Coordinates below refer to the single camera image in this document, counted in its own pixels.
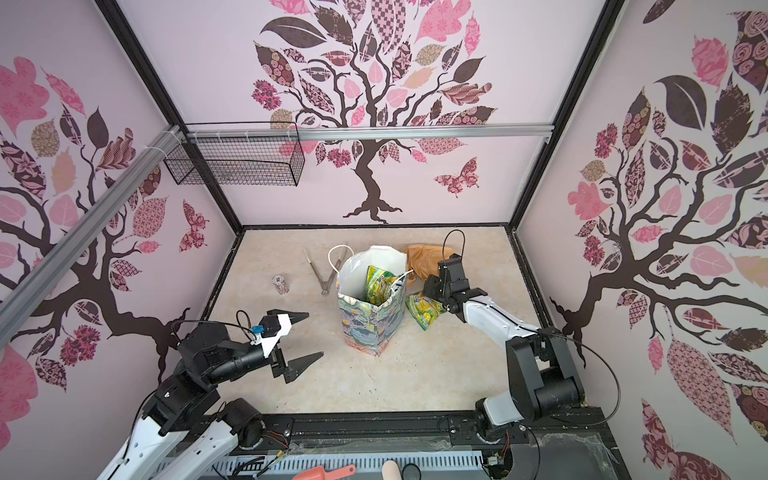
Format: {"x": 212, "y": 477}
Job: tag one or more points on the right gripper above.
{"x": 431, "y": 285}

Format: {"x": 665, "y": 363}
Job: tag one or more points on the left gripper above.
{"x": 295, "y": 367}

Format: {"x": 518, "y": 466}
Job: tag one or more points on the green yellow snack bag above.
{"x": 424, "y": 310}

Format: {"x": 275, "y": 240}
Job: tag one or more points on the yellow snack packet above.
{"x": 379, "y": 285}

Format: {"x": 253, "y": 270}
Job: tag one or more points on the colourful paper gift bag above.
{"x": 368, "y": 328}

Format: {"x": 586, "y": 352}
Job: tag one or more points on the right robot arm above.
{"x": 542, "y": 376}

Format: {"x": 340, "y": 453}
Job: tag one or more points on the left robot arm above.
{"x": 176, "y": 434}

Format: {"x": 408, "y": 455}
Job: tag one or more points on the small patterned cup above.
{"x": 280, "y": 284}

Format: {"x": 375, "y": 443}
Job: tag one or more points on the metal kitchen tongs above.
{"x": 326, "y": 279}

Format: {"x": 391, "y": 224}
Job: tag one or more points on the pink plastic scoop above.
{"x": 320, "y": 473}

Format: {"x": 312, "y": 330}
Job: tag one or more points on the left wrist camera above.
{"x": 270, "y": 330}

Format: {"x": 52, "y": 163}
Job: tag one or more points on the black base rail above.
{"x": 460, "y": 428}

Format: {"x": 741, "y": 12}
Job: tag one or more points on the black wire basket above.
{"x": 259, "y": 153}

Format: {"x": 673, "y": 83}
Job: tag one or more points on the aluminium rail back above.
{"x": 374, "y": 133}

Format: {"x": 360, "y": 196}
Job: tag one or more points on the aluminium rail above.
{"x": 18, "y": 307}
{"x": 374, "y": 133}

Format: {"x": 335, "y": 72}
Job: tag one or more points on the aluminium rail left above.
{"x": 18, "y": 307}

